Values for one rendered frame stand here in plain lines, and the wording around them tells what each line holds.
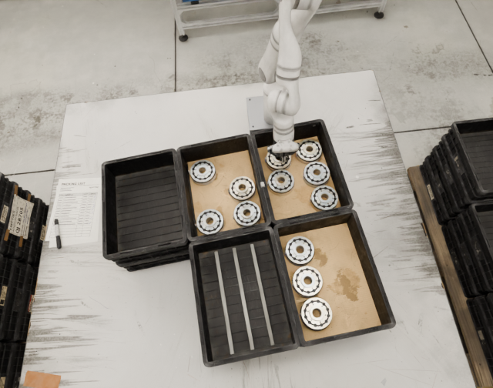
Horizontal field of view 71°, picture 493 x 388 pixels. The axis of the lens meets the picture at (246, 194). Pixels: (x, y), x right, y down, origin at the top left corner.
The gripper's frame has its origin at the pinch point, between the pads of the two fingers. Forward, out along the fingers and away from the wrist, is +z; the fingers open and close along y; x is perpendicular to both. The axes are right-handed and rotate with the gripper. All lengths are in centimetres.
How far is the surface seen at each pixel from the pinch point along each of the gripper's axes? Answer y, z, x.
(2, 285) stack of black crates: 142, 45, 29
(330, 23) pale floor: -59, 79, -184
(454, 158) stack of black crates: -88, 40, -16
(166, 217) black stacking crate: 48, 6, 19
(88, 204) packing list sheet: 88, 16, 4
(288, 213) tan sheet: 0.4, 6.9, 21.2
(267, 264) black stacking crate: 10.0, 8.0, 40.2
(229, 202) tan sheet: 22.7, 5.9, 14.8
